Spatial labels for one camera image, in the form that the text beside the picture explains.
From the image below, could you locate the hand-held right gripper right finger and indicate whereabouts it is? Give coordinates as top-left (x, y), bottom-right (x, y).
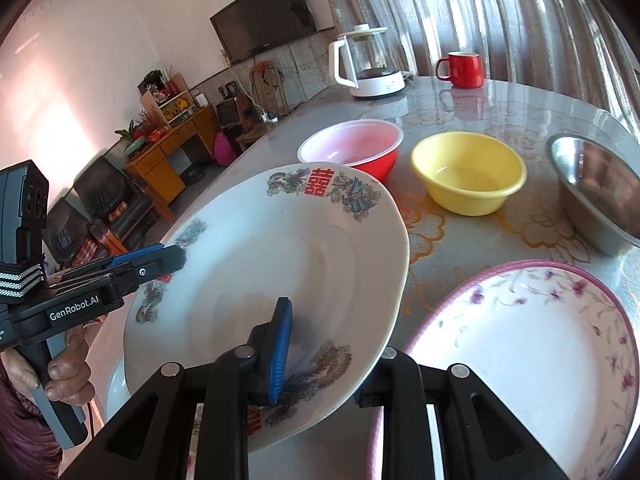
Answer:
top-left (357, 349), bottom-right (578, 480)

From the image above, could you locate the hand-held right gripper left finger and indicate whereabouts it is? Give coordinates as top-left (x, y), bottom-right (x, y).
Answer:
top-left (60, 297), bottom-right (296, 480)

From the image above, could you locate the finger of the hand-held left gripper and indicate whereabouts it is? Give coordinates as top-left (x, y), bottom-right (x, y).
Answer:
top-left (52, 244), bottom-right (166, 281)
top-left (50, 246), bottom-right (187, 295)

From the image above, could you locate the white dragon print plate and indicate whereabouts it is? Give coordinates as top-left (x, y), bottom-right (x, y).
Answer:
top-left (122, 161), bottom-right (411, 453)

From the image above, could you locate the pink rimmed floral plate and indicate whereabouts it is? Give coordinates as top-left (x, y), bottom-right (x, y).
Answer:
top-left (367, 259), bottom-right (635, 480)

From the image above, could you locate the yellow plastic bowl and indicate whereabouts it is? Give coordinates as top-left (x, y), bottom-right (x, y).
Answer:
top-left (411, 131), bottom-right (528, 217)

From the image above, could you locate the stainless steel bowl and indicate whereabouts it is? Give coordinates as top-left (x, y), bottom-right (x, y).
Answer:
top-left (546, 134), bottom-right (640, 257)

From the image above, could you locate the person's left forearm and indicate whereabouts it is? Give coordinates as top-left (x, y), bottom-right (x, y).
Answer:
top-left (0, 387), bottom-right (63, 480)

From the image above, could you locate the person's left hand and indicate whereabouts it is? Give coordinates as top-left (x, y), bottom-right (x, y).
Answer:
top-left (0, 332), bottom-right (92, 403)

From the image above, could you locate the black leather armchair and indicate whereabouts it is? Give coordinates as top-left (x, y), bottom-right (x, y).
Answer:
top-left (74, 156), bottom-right (166, 256)
top-left (42, 197), bottom-right (108, 273)

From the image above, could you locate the orange wooden desk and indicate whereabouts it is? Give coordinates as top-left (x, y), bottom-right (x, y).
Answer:
top-left (122, 106), bottom-right (221, 221)

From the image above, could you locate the green potted plant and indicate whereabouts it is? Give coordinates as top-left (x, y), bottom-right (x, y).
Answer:
top-left (115, 119), bottom-right (151, 152)

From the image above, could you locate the pink bag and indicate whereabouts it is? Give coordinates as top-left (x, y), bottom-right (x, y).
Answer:
top-left (212, 132), bottom-right (236, 167)

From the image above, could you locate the dark wooden bench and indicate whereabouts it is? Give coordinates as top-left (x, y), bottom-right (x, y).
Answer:
top-left (235, 125), bottom-right (275, 153)

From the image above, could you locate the wooden display shelf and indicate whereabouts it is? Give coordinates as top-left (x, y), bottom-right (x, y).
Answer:
top-left (139, 72), bottom-right (196, 126)

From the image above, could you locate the black portable speaker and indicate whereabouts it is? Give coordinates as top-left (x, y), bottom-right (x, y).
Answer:
top-left (215, 95), bottom-right (253, 132)

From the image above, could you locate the red plastic bowl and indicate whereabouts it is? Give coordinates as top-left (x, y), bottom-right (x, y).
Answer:
top-left (297, 119), bottom-right (405, 184)

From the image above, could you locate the wooden chair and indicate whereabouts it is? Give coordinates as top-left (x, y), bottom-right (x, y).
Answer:
top-left (250, 60), bottom-right (291, 117)

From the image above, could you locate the white glass electric kettle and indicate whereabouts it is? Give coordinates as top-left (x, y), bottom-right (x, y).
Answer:
top-left (328, 24), bottom-right (408, 99)

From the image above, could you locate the red mug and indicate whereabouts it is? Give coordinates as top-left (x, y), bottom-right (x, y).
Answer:
top-left (436, 52), bottom-right (484, 89)

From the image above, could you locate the grey sheer curtain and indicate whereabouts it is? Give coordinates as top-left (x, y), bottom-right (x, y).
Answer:
top-left (320, 0), bottom-right (640, 126)

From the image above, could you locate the black wall television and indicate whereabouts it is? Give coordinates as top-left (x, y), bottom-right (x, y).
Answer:
top-left (210, 0), bottom-right (318, 66)

